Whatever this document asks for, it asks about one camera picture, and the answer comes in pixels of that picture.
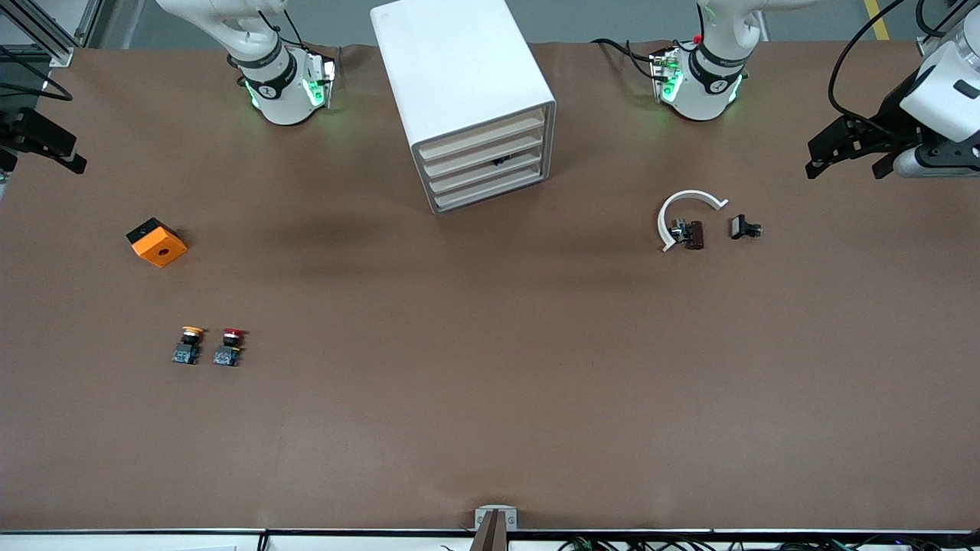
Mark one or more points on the orange black button box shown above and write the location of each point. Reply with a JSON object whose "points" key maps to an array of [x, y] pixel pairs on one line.
{"points": [[159, 249]]}

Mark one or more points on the red push button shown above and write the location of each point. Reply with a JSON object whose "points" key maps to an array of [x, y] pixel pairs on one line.
{"points": [[227, 356]]}

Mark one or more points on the brown table cover sheet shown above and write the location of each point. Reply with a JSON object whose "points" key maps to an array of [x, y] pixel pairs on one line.
{"points": [[490, 344]]}

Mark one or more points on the white curved plastic clip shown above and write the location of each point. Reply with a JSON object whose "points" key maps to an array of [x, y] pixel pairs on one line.
{"points": [[697, 194]]}

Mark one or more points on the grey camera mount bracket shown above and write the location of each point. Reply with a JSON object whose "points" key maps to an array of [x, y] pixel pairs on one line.
{"points": [[496, 528]]}

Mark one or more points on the yellow push button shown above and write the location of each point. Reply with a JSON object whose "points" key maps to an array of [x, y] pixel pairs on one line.
{"points": [[187, 353]]}

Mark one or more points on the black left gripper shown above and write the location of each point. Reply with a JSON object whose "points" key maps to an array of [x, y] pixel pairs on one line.
{"points": [[890, 115]]}

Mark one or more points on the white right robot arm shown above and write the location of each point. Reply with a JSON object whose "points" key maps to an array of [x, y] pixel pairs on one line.
{"points": [[283, 92]]}

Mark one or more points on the white drawer cabinet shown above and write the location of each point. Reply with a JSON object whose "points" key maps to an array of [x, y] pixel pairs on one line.
{"points": [[452, 69]]}

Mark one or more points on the aluminium frame post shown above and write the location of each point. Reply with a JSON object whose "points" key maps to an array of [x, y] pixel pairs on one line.
{"points": [[61, 55], [928, 47]]}

